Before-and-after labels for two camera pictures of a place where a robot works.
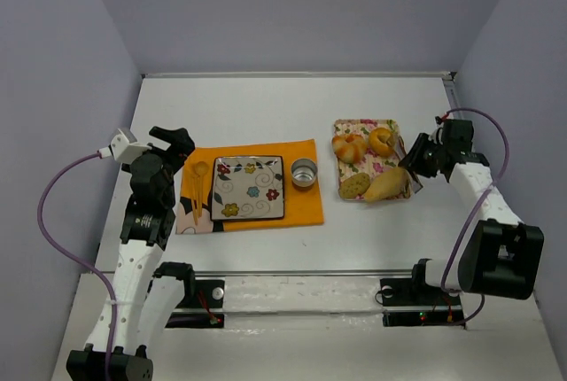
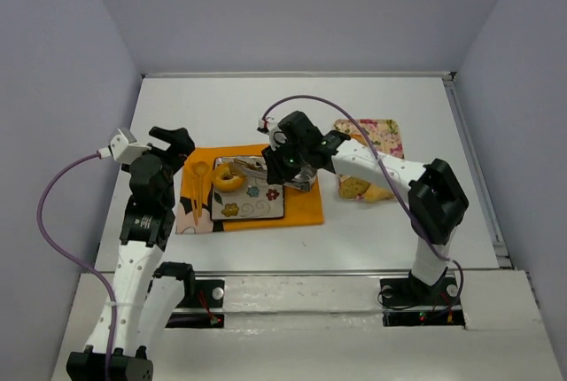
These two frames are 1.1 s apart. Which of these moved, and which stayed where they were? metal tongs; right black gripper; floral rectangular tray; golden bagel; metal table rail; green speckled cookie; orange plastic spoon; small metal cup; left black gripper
Moved: metal tongs; right black gripper; golden bagel
Stayed: metal table rail; left black gripper; orange plastic spoon; green speckled cookie; small metal cup; floral rectangular tray
